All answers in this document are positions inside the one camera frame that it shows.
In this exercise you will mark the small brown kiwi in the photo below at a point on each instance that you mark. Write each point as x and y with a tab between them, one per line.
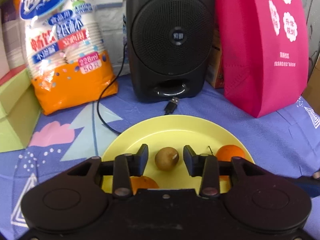
166	158

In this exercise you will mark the orange tangerine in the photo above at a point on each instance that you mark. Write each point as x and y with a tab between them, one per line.
227	152

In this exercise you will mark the pink shopping bag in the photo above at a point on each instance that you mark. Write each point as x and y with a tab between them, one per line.
264	53

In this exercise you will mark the yellow plastic plate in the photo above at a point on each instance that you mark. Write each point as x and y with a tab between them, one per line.
204	137

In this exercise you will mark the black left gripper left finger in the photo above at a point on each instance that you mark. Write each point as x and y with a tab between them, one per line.
122	168

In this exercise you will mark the orange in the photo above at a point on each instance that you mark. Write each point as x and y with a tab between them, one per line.
142	182

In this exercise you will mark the paper cups package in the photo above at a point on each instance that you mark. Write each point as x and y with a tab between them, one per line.
66	57

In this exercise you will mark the cardboard box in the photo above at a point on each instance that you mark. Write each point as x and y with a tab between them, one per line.
312	92

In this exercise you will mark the blue patterned tablecloth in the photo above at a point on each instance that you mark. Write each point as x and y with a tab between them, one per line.
284	142

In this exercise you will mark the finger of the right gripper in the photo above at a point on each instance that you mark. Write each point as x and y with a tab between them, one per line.
311	185

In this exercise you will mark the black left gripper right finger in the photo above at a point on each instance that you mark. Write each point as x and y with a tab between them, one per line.
208	168

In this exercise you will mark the black speaker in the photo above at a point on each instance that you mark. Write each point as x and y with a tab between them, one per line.
169	44

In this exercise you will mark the green shoe box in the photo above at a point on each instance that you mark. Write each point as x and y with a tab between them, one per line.
20	111

